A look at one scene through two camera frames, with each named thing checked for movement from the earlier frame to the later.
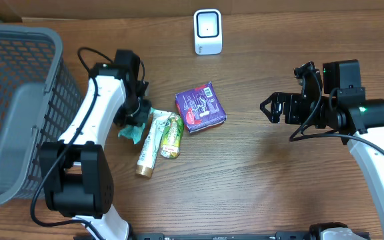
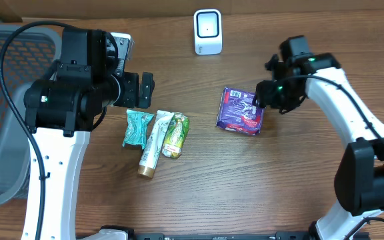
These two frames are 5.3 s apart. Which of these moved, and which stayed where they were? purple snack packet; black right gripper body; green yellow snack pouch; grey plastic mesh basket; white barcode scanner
Moved: black right gripper body; purple snack packet
Stayed: grey plastic mesh basket; white barcode scanner; green yellow snack pouch
